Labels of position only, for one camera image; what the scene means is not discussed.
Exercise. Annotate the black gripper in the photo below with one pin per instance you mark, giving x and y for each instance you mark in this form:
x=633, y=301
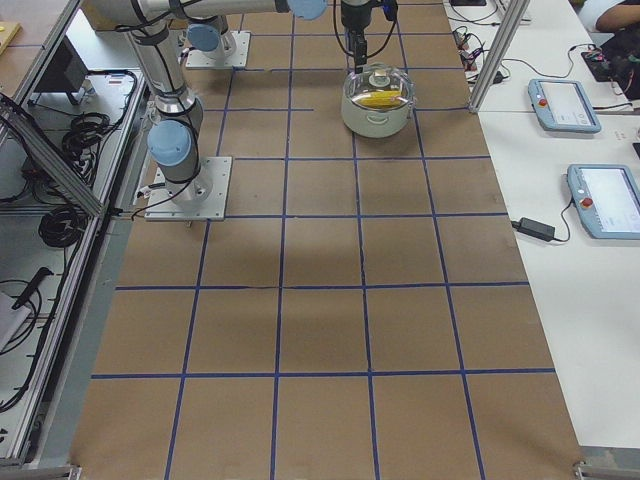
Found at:
x=354, y=15

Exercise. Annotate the glass pot lid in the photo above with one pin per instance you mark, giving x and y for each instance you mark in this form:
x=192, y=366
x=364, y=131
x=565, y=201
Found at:
x=378, y=77

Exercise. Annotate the yellow corn cob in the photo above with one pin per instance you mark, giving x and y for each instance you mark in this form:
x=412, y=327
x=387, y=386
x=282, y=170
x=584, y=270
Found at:
x=381, y=99

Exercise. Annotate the pale green cooking pot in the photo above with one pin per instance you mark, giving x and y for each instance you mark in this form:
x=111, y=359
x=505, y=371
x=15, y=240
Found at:
x=374, y=124

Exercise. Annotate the small circuit board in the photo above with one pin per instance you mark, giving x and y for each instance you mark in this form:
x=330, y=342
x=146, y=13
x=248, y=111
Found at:
x=469, y=46

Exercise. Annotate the upper blue teach pendant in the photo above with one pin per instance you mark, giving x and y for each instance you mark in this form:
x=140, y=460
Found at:
x=562, y=106

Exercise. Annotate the blue teach pendant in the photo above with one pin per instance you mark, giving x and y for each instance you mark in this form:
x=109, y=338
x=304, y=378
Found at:
x=562, y=106
x=606, y=199

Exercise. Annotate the black power brick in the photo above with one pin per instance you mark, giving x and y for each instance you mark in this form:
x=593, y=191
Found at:
x=534, y=229

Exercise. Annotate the cardboard box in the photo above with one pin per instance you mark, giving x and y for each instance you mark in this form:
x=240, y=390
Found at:
x=100, y=17

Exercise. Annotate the lower blue teach pendant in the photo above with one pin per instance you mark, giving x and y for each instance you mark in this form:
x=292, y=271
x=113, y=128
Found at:
x=606, y=199

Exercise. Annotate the black control box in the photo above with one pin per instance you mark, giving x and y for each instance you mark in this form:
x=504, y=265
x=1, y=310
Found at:
x=65, y=73

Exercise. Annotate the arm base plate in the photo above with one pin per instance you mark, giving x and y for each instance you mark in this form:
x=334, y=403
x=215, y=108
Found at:
x=198, y=61
x=204, y=198

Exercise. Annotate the aluminium frame right post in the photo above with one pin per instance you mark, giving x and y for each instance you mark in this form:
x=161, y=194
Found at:
x=500, y=44

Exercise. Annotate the aluminium frame left rail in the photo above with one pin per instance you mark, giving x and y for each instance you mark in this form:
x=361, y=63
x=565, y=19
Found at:
x=44, y=381

